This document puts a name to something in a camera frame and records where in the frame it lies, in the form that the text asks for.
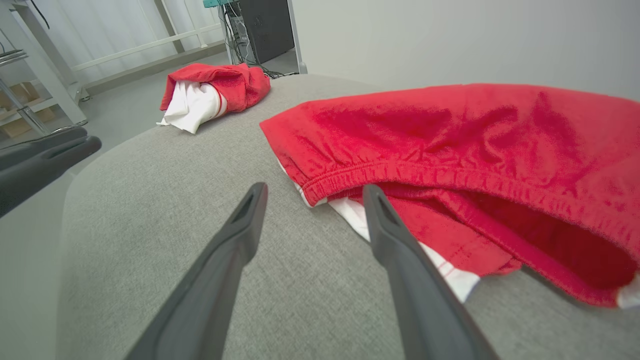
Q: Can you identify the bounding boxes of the chrome metal rack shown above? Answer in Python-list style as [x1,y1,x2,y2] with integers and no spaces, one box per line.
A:
[0,47,51,136]

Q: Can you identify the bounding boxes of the black computer tower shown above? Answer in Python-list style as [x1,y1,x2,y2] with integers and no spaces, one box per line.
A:
[239,0,296,66]

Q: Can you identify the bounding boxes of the white metal frame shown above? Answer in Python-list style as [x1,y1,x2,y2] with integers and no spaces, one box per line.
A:
[0,0,227,126]

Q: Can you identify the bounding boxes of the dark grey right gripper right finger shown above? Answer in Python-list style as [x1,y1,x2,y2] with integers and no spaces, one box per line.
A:
[362,183,501,360]

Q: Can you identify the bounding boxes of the red and white jersey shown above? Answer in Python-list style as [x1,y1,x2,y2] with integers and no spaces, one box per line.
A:
[156,62,272,135]

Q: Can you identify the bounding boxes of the grey fabric sofa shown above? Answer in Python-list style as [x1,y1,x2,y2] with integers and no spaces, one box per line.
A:
[55,74,640,360]

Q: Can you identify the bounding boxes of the white table leg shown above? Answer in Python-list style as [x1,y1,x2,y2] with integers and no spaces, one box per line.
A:
[287,0,309,75]

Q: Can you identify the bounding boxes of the cardboard boxes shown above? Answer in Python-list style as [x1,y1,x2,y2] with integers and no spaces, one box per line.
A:
[0,80,57,139]

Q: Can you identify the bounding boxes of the red shorts with white stripes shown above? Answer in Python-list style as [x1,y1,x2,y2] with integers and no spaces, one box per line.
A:
[259,82,640,308]

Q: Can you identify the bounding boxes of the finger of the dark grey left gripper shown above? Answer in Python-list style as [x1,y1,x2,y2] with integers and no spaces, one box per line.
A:
[0,127,89,171]
[0,136,103,217]

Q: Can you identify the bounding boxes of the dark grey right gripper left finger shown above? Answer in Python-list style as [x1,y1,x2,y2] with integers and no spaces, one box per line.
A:
[125,182,269,360]

